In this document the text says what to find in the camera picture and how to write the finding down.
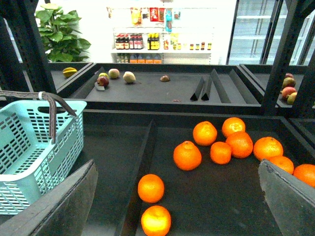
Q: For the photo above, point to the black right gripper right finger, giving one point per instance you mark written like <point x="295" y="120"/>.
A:
<point x="291" y="201"/>

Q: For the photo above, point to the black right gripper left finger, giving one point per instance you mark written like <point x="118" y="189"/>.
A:
<point x="61" y="212"/>

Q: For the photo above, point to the light blue plastic basket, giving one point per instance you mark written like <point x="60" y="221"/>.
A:
<point x="30" y="163"/>

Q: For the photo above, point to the orange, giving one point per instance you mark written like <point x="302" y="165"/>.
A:
<point x="150" y="188"/>
<point x="156" y="221"/>

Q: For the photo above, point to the orange lower front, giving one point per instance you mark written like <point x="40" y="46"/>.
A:
<point x="156" y="221"/>

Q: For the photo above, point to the black triangular divider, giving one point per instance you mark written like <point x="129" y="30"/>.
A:
<point x="202" y="90"/>

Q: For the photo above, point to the green potted plant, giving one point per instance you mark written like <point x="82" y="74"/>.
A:
<point x="60" y="35"/>

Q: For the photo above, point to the white shelf with bottles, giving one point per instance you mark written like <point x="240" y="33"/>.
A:
<point x="163" y="31"/>

